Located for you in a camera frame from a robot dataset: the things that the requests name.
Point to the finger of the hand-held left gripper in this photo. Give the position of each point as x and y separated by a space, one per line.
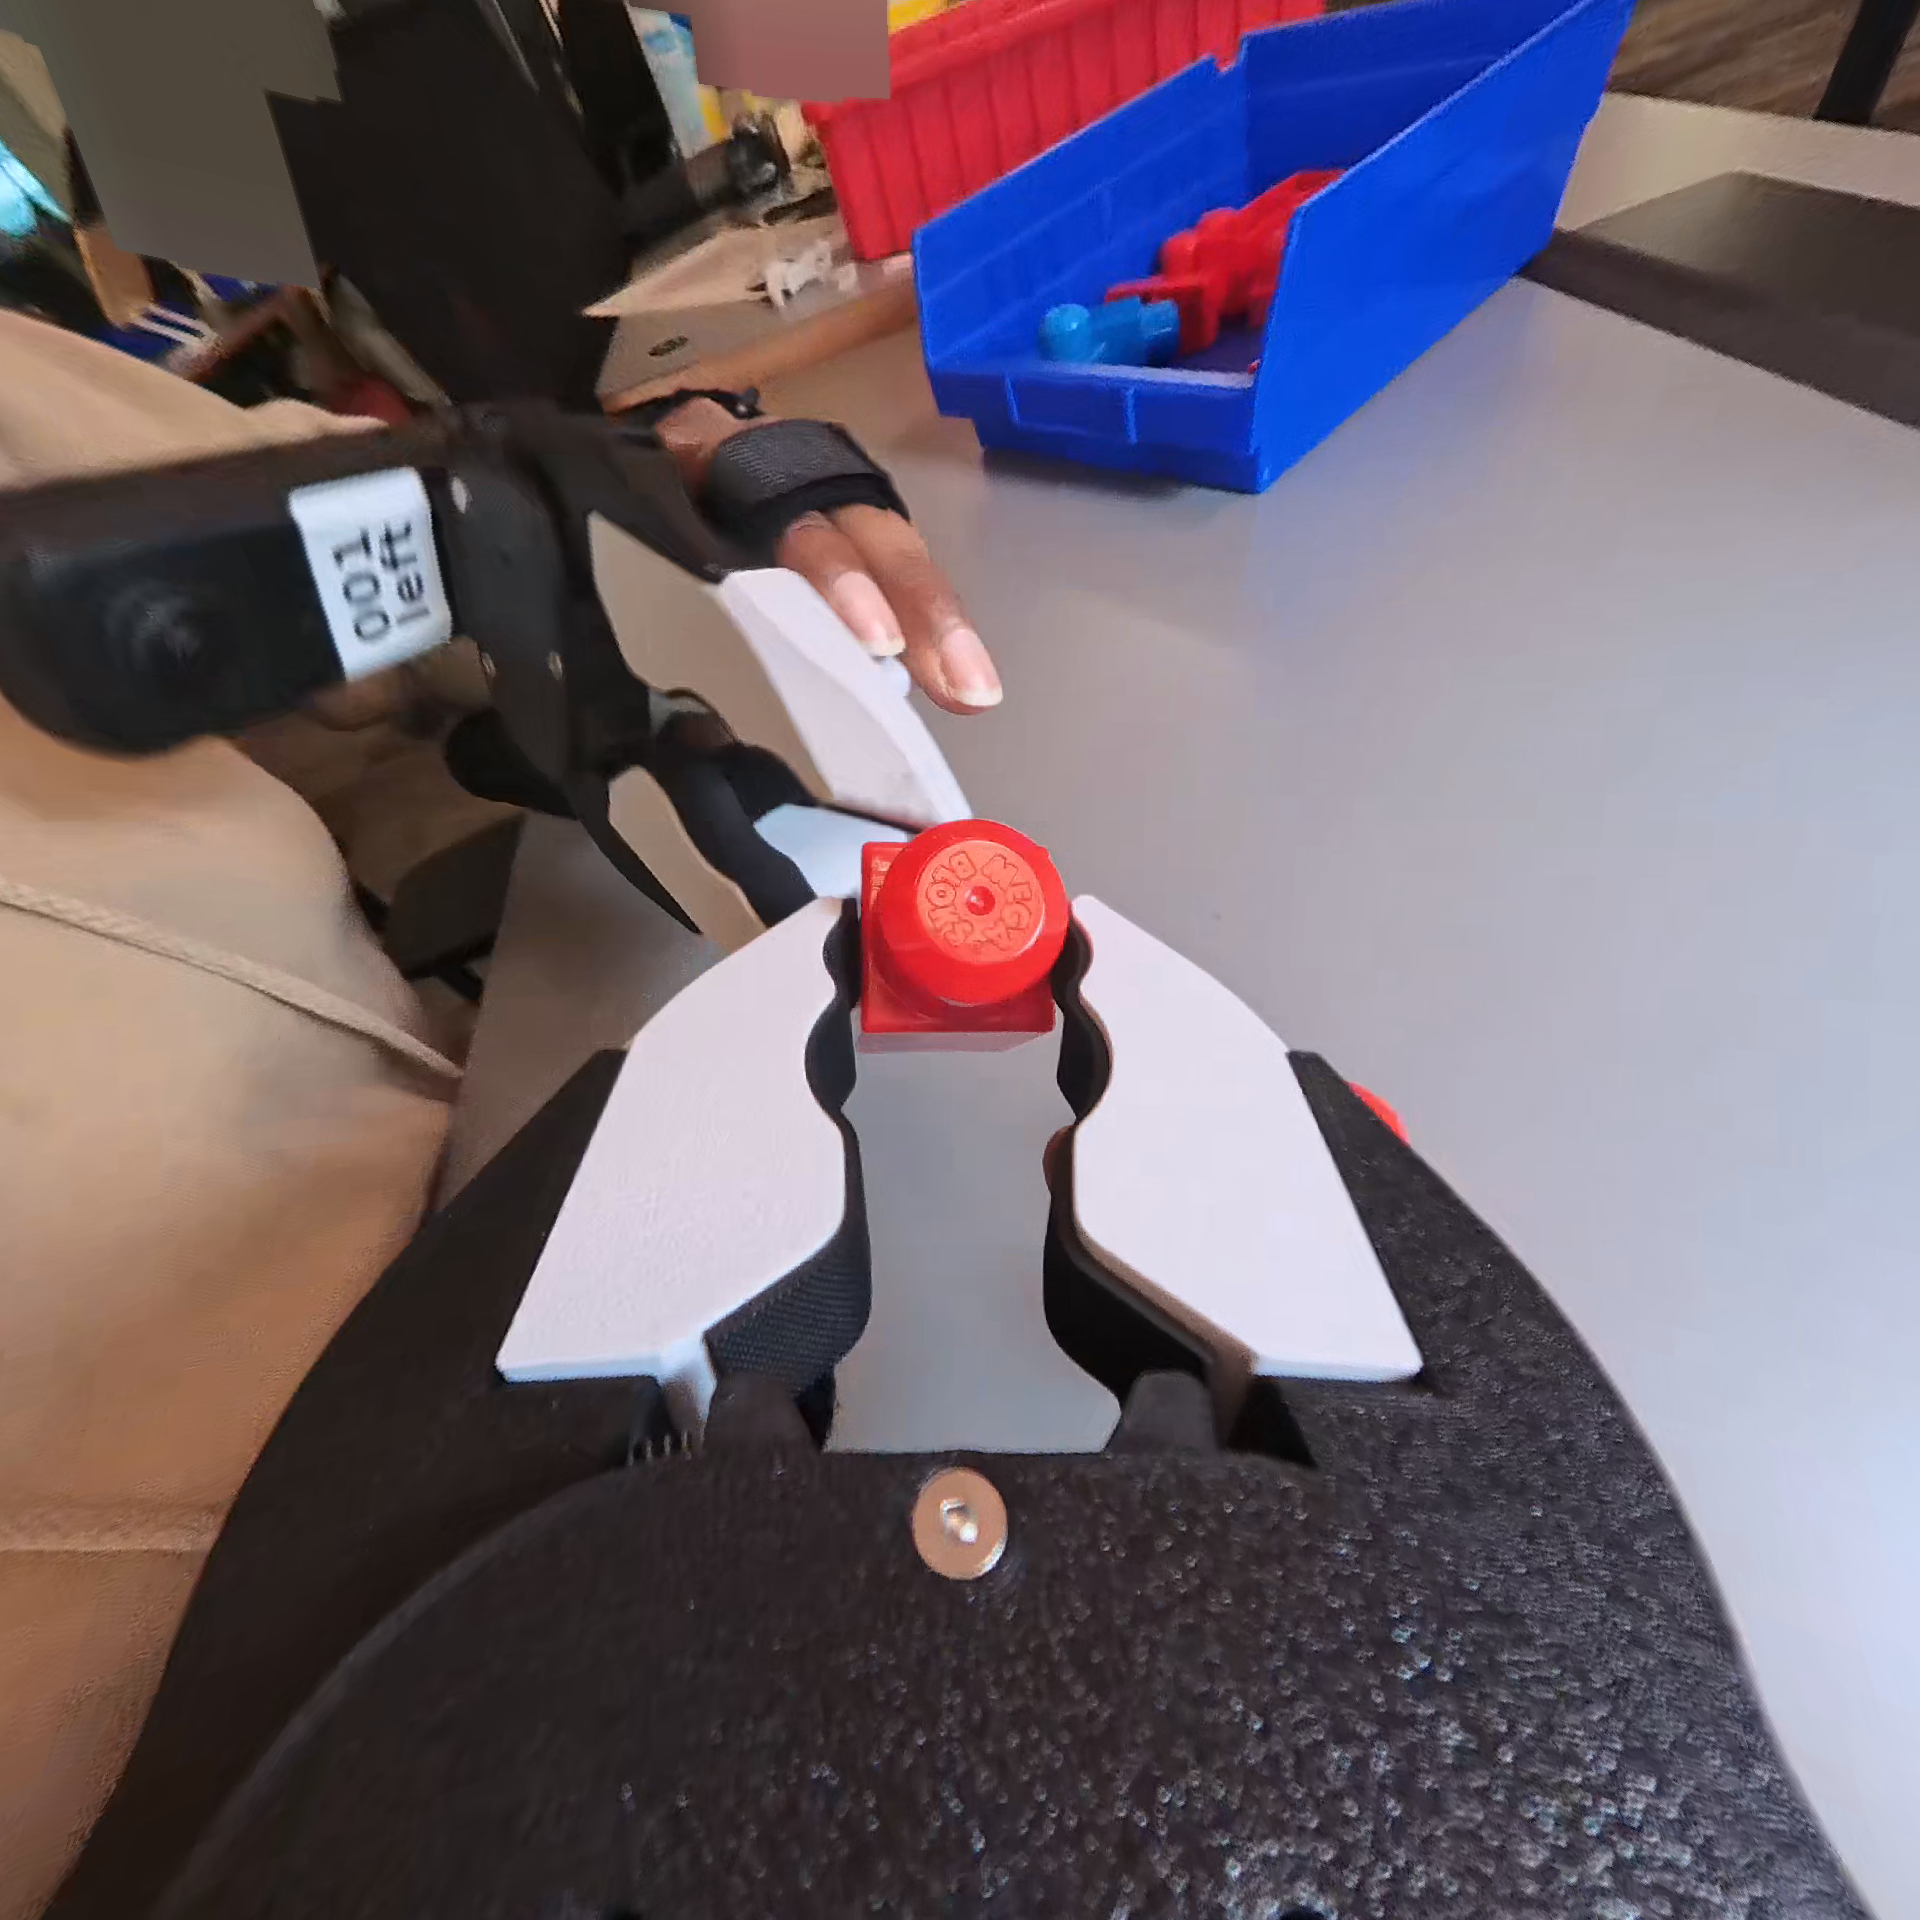
855 704
818 848

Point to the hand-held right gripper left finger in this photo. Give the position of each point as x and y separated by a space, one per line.
705 1185

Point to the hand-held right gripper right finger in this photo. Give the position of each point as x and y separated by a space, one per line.
1215 1185

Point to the red mega block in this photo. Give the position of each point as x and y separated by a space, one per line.
961 915
1380 1110

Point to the pile of mega blocks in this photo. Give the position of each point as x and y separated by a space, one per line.
1215 270

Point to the blue plastic bin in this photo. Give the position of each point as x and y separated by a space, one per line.
1410 254

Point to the person's left forearm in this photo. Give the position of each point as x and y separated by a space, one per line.
151 405

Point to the person's left hand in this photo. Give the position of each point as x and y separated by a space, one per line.
914 615

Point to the red plastic bin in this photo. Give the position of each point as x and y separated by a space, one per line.
1021 105

